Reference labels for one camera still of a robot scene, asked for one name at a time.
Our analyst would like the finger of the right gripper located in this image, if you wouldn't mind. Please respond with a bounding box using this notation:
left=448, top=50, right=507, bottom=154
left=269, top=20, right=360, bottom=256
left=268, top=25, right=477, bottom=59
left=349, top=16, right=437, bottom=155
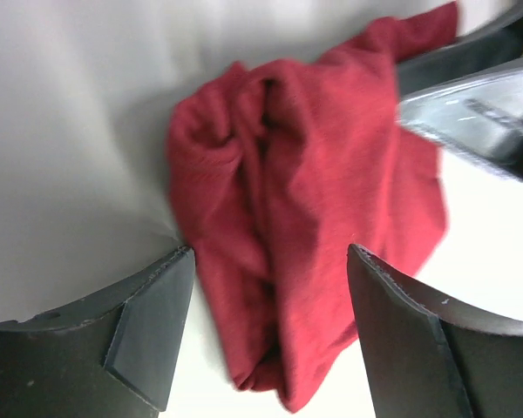
left=397, top=1, right=523, bottom=96
left=397, top=57, right=523, bottom=182

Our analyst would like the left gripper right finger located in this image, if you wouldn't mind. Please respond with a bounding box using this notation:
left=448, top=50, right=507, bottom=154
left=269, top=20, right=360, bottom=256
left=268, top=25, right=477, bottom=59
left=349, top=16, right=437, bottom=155
left=347, top=245, right=523, bottom=417

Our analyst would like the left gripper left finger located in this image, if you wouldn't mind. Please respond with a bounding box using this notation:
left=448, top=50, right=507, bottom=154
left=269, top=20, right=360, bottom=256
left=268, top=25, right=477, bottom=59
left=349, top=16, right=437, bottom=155
left=0, top=246, right=195, bottom=418

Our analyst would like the dark red t-shirt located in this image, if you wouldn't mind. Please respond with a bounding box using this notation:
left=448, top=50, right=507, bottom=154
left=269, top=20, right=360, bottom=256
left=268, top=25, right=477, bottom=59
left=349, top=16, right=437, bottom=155
left=167, top=2, right=458, bottom=413

